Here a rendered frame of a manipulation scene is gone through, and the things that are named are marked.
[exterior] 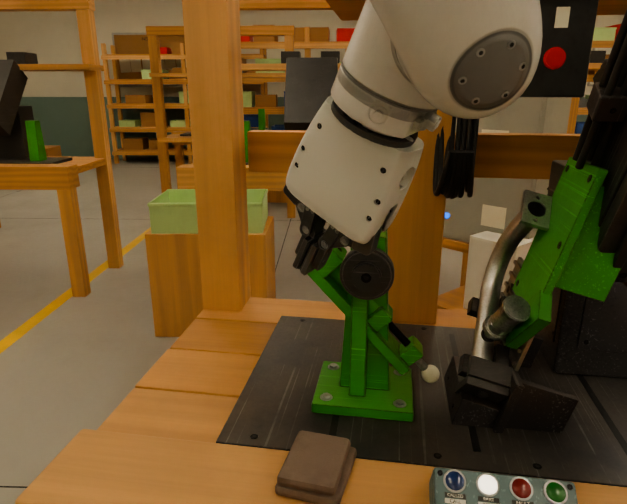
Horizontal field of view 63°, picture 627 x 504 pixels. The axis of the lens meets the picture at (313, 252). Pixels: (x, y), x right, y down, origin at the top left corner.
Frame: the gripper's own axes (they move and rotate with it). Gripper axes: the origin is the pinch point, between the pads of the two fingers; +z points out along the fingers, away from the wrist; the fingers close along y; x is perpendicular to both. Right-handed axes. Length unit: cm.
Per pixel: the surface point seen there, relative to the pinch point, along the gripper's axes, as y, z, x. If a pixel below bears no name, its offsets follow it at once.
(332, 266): 3.0, 14.0, -16.9
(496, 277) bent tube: -15.7, 11.5, -36.9
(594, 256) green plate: -23.2, -3.0, -30.4
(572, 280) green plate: -23.1, 0.8, -29.0
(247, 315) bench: 21, 54, -33
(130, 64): 769, 445, -634
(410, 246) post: 1, 26, -52
